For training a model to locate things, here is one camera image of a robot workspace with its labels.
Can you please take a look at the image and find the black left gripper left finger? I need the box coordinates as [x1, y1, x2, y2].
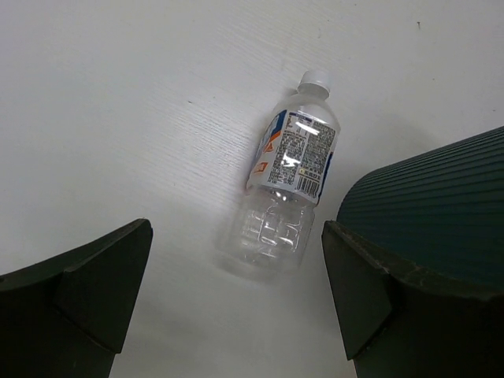
[1, 219, 153, 377]

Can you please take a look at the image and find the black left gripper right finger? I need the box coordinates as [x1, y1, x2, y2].
[321, 221, 503, 377]

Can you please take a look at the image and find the clear bottle blue orange label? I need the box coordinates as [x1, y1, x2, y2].
[218, 70, 341, 281]

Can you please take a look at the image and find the dark green bin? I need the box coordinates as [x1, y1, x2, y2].
[336, 128, 503, 289]

